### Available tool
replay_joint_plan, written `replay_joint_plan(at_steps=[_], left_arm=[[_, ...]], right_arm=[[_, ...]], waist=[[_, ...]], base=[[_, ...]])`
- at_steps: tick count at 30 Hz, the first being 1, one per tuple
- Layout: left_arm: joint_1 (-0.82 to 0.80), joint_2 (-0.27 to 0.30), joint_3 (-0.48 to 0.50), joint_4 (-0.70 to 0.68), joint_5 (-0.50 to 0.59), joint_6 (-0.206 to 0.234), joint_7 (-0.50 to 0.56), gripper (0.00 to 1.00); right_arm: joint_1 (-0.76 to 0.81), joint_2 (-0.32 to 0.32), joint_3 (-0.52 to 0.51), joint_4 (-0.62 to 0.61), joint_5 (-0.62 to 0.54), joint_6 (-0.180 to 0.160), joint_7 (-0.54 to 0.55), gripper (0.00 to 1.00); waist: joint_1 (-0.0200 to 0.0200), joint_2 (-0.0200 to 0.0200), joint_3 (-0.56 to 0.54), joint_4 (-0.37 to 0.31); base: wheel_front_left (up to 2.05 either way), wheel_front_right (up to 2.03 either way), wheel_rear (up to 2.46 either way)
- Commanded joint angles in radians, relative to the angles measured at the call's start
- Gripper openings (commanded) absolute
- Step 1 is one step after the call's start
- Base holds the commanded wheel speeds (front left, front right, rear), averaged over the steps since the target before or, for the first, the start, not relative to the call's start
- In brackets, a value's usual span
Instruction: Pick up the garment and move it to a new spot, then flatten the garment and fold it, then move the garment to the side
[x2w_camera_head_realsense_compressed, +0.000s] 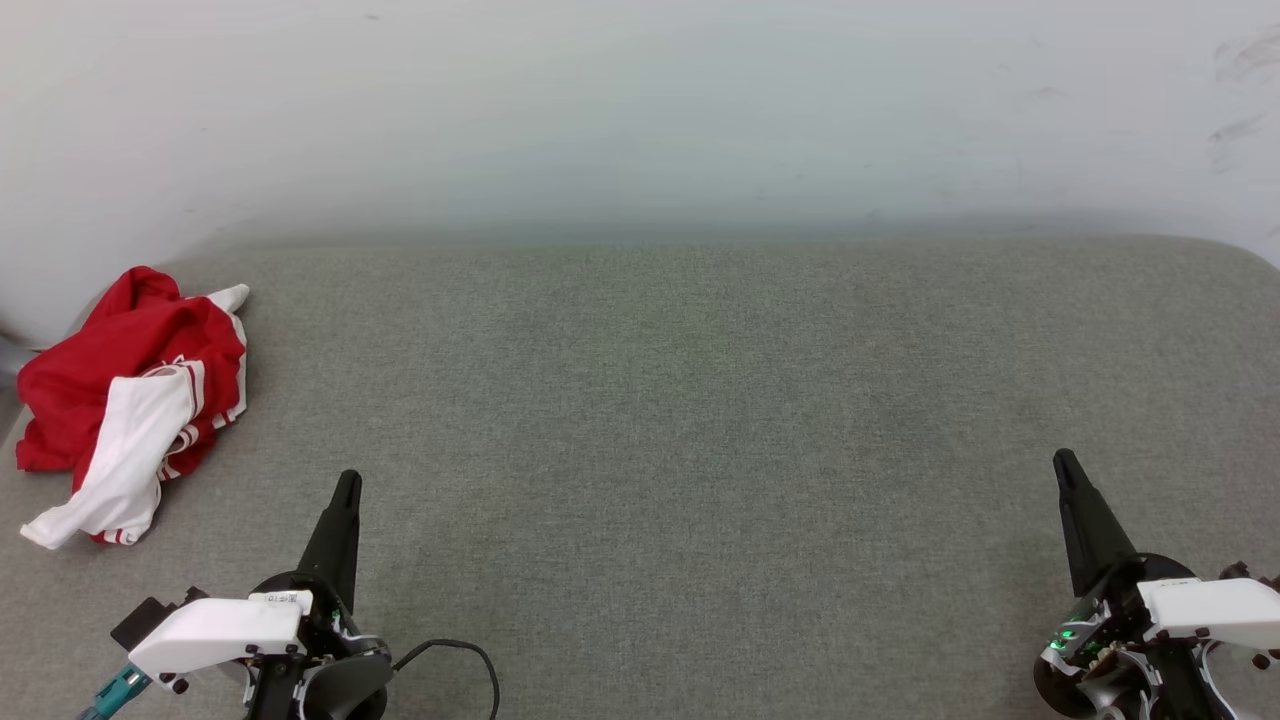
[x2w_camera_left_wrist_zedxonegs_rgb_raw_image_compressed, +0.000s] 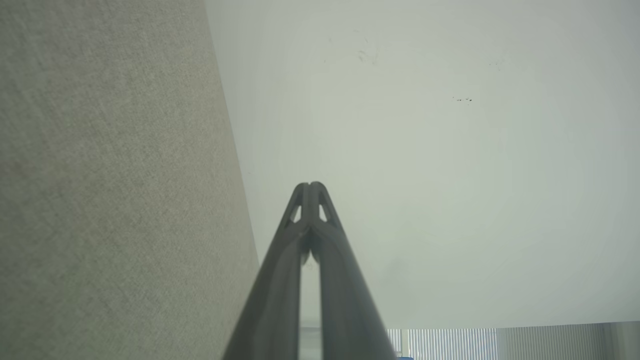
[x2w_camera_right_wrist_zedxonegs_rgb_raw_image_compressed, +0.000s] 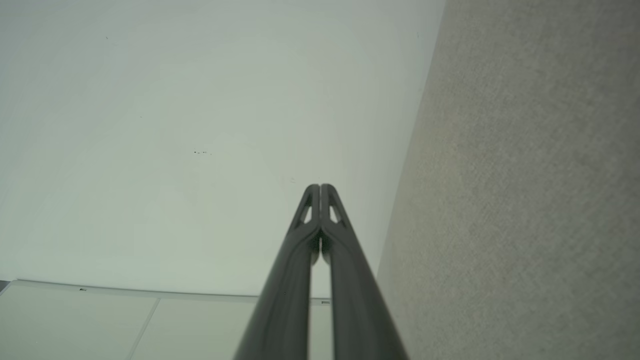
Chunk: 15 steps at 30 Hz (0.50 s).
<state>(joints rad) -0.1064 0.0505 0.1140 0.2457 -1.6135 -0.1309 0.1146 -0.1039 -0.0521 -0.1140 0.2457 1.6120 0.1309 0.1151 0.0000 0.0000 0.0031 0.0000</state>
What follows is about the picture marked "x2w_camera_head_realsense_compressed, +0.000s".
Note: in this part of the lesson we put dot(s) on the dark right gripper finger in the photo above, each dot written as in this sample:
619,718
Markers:
1098,540
1067,530

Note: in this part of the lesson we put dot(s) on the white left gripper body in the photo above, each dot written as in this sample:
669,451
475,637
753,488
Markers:
220,630

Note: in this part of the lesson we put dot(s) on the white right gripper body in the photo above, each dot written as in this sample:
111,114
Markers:
1220,605

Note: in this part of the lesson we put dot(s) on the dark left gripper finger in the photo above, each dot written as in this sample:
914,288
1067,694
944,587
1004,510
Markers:
332,550
355,540

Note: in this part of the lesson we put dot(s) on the red and white jersey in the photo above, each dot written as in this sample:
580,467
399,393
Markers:
100,360

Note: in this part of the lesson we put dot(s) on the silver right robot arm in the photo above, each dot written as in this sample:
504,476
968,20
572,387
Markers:
1110,692

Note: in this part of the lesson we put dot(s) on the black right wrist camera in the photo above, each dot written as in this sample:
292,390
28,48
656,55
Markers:
1245,575

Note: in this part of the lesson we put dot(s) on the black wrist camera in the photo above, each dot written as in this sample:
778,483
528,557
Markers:
142,625
1245,575

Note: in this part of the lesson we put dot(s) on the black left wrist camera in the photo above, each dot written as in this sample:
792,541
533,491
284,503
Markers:
142,625

